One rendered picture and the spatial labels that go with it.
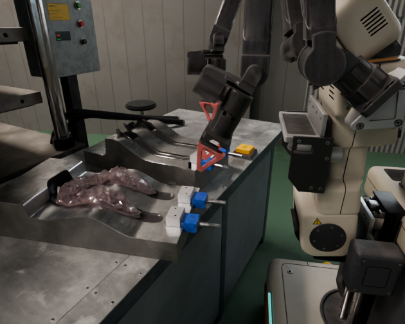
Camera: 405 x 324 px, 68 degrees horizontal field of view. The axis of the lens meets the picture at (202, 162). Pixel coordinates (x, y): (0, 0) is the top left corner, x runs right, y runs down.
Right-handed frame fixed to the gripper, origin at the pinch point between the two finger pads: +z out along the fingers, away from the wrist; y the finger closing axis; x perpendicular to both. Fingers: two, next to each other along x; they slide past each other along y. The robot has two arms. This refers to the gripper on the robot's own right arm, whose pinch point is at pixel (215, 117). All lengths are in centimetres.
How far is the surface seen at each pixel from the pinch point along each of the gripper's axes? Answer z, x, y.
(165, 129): 10.1, -24.9, -5.4
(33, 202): 12, -24, 54
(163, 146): 12.8, -19.0, 4.5
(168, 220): 14.0, 8.1, 40.9
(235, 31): -22, -81, -207
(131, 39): -11, -195, -187
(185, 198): 14.3, 6.3, 30.1
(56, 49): -17, -85, -7
